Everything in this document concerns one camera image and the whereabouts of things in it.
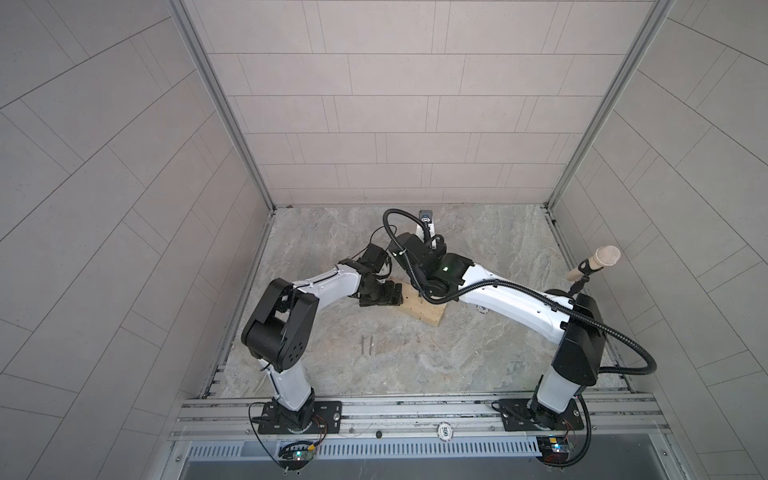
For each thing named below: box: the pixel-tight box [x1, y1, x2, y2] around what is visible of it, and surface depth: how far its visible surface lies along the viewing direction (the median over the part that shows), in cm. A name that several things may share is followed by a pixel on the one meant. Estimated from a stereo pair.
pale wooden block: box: [396, 283, 448, 327], surface depth 87 cm
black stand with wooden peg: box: [566, 245, 621, 297], surface depth 74 cm
